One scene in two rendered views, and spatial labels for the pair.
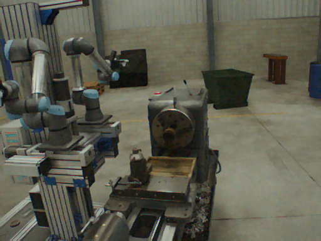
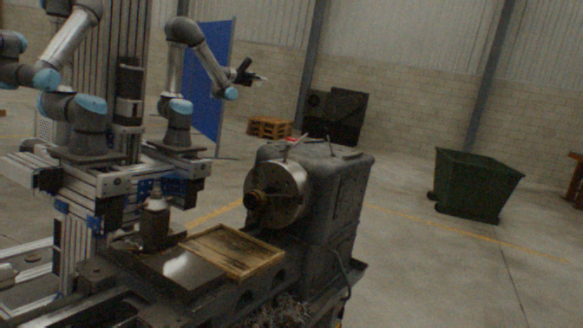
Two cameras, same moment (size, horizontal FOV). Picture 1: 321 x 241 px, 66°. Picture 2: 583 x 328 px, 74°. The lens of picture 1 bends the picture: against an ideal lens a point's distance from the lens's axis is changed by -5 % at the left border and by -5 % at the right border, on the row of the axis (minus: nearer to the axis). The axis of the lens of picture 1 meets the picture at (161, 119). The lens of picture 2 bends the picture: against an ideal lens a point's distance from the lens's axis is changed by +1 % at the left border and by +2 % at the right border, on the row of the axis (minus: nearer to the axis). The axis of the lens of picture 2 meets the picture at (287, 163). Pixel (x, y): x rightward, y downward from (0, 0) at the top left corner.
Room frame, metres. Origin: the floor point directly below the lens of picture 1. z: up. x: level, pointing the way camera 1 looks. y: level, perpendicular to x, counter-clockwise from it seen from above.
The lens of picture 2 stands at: (0.25, -0.55, 1.62)
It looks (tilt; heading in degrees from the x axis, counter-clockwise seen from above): 13 degrees down; 15
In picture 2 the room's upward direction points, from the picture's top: 10 degrees clockwise
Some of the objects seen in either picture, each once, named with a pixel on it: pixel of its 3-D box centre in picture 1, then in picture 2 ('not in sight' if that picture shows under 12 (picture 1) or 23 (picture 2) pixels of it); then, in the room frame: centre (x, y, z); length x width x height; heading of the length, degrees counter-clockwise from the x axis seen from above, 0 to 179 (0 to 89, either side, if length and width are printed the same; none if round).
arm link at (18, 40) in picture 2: (9, 89); (5, 42); (1.26, 0.75, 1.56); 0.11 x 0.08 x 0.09; 8
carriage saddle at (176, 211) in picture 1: (151, 199); (151, 281); (1.24, 0.09, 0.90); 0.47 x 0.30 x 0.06; 75
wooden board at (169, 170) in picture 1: (167, 168); (229, 250); (1.60, -0.01, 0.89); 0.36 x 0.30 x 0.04; 75
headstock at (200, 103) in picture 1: (180, 115); (312, 183); (2.28, -0.17, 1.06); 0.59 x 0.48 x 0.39; 165
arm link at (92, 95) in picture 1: (91, 98); (180, 113); (2.02, 0.55, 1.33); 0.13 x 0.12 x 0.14; 55
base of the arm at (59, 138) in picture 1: (59, 133); (88, 140); (1.54, 0.66, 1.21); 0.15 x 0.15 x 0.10
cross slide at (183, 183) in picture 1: (150, 186); (161, 260); (1.29, 0.09, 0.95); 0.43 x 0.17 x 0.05; 75
